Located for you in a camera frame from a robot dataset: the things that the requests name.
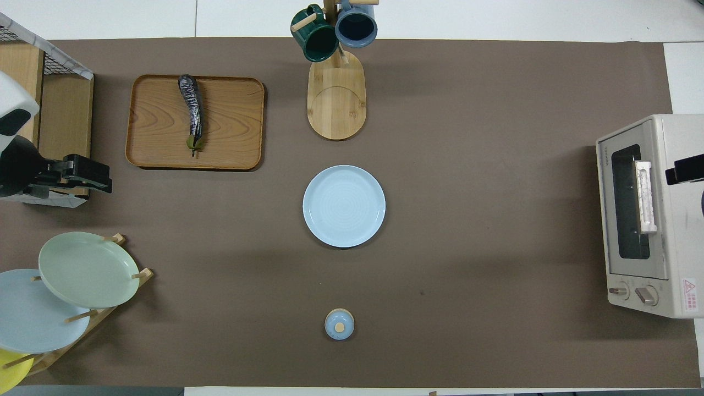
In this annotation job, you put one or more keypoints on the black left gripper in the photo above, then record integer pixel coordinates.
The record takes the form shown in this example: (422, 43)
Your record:
(22, 168)

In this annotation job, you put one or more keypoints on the toaster oven glass door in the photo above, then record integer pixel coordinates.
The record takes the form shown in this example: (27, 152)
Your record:
(608, 220)

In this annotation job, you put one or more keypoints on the dark purple eggplant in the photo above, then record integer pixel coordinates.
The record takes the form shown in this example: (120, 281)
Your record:
(192, 110)

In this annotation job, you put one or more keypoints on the light blue ridged plate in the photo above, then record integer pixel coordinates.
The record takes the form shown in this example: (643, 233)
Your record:
(344, 206)

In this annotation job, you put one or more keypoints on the white toaster oven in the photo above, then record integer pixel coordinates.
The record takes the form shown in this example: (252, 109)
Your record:
(682, 247)

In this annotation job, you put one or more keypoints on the silver oven knob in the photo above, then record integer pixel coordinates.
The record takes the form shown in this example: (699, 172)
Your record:
(619, 291)
(647, 296)

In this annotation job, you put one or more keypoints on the grey white marbled panel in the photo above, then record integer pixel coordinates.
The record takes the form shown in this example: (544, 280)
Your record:
(55, 201)

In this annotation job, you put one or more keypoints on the pale green plate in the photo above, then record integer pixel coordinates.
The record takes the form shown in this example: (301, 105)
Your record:
(82, 269)

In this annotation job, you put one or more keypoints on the wooden plate rack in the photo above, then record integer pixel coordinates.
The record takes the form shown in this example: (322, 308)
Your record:
(140, 273)

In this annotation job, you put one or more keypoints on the grey cloth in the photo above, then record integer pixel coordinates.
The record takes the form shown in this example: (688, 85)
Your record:
(71, 65)

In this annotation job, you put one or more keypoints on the light blue smooth plate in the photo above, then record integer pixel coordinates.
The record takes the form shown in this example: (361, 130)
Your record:
(27, 313)

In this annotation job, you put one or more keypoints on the wooden serving tray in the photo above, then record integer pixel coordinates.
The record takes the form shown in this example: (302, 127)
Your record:
(236, 126)

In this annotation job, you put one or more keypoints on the yellow plate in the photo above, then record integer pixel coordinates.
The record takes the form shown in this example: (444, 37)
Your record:
(11, 374)

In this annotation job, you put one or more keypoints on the brown table mat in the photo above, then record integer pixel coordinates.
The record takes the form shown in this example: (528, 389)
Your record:
(467, 192)

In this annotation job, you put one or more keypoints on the wooden mug tree stand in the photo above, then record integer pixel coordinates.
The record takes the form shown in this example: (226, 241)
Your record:
(336, 104)

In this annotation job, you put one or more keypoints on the dark green mug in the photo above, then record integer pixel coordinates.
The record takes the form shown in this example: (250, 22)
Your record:
(322, 48)

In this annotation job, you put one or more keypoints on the small blue lidded jar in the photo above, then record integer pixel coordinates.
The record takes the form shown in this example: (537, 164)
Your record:
(339, 324)

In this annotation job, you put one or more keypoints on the blue mug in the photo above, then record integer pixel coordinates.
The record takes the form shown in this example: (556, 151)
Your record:
(356, 27)

